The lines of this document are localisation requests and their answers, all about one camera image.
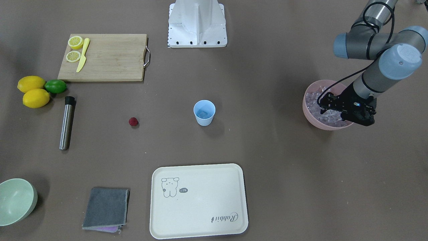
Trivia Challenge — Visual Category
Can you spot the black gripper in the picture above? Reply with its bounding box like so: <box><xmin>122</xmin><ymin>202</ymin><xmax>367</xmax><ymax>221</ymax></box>
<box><xmin>318</xmin><ymin>82</ymin><xmax>377</xmax><ymax>126</ymax></box>

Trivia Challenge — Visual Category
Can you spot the clear ice cube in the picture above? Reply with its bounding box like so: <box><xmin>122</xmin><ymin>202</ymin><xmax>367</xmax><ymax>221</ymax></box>
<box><xmin>197</xmin><ymin>109</ymin><xmax>211</xmax><ymax>119</ymax></box>

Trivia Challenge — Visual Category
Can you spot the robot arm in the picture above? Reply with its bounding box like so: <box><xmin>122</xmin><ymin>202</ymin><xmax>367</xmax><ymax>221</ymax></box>
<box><xmin>317</xmin><ymin>0</ymin><xmax>427</xmax><ymax>126</ymax></box>

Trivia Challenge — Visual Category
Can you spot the pink bowl of ice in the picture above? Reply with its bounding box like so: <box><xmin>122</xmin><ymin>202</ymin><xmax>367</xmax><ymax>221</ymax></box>
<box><xmin>303</xmin><ymin>79</ymin><xmax>355</xmax><ymax>131</ymax></box>

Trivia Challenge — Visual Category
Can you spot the light blue plastic cup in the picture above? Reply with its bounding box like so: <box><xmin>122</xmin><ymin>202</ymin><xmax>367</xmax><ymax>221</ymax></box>
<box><xmin>194</xmin><ymin>100</ymin><xmax>216</xmax><ymax>126</ymax></box>

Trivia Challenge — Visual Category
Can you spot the cream rabbit serving tray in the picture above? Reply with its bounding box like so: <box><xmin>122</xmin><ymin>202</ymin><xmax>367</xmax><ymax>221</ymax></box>
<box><xmin>149</xmin><ymin>163</ymin><xmax>249</xmax><ymax>240</ymax></box>

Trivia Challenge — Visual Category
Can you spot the red strawberry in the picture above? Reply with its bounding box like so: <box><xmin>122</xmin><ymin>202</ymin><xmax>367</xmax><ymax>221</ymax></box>
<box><xmin>128</xmin><ymin>117</ymin><xmax>139</xmax><ymax>127</ymax></box>

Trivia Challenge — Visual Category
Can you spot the bamboo cutting board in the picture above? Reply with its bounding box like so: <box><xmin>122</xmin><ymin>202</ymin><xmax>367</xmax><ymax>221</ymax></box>
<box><xmin>58</xmin><ymin>33</ymin><xmax>150</xmax><ymax>82</ymax></box>

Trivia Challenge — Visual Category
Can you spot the grey folded cloth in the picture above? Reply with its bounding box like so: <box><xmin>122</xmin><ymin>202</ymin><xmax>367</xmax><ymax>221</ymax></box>
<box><xmin>82</xmin><ymin>187</ymin><xmax>129</xmax><ymax>233</ymax></box>

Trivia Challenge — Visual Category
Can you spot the yellow plastic knife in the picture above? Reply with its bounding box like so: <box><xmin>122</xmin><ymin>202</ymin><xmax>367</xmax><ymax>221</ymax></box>
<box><xmin>76</xmin><ymin>38</ymin><xmax>90</xmax><ymax>73</ymax></box>

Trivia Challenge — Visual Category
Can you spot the steel muddler black tip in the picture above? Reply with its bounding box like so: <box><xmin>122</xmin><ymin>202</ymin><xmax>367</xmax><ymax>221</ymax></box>
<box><xmin>59</xmin><ymin>96</ymin><xmax>76</xmax><ymax>151</ymax></box>

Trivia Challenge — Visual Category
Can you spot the lemon slice upper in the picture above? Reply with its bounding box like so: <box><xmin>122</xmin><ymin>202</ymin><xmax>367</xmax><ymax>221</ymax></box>
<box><xmin>68</xmin><ymin>35</ymin><xmax>84</xmax><ymax>50</ymax></box>

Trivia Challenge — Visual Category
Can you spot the lemon slice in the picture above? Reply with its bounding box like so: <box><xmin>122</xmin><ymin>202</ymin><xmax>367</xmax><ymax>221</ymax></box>
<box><xmin>68</xmin><ymin>35</ymin><xmax>84</xmax><ymax>50</ymax></box>
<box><xmin>65</xmin><ymin>51</ymin><xmax>81</xmax><ymax>63</ymax></box>

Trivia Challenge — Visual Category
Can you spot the lemon slice lower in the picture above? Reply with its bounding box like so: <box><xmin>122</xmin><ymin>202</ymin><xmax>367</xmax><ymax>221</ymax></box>
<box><xmin>65</xmin><ymin>51</ymin><xmax>81</xmax><ymax>63</ymax></box>

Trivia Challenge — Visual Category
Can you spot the green lime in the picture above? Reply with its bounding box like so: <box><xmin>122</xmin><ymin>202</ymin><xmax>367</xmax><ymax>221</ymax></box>
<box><xmin>44</xmin><ymin>79</ymin><xmax>67</xmax><ymax>94</ymax></box>

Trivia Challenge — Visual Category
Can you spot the yellow lemon lower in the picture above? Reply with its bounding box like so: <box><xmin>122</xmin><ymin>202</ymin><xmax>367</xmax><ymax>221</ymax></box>
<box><xmin>22</xmin><ymin>88</ymin><xmax>50</xmax><ymax>108</ymax></box>

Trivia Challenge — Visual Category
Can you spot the yellow lemon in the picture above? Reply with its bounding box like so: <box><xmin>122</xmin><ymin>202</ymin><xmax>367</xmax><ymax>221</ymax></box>
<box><xmin>17</xmin><ymin>75</ymin><xmax>46</xmax><ymax>93</ymax></box>
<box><xmin>22</xmin><ymin>88</ymin><xmax>50</xmax><ymax>108</ymax></box>

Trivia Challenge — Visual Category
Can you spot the yellow lemon upper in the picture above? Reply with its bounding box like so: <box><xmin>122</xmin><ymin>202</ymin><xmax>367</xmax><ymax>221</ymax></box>
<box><xmin>17</xmin><ymin>75</ymin><xmax>46</xmax><ymax>93</ymax></box>

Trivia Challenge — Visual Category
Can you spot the mint green bowl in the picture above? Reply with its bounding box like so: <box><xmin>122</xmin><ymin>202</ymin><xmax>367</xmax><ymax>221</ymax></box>
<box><xmin>0</xmin><ymin>178</ymin><xmax>38</xmax><ymax>226</ymax></box>

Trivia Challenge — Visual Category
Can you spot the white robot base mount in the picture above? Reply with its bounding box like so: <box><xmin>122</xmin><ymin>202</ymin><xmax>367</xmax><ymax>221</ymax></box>
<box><xmin>167</xmin><ymin>0</ymin><xmax>228</xmax><ymax>48</ymax></box>

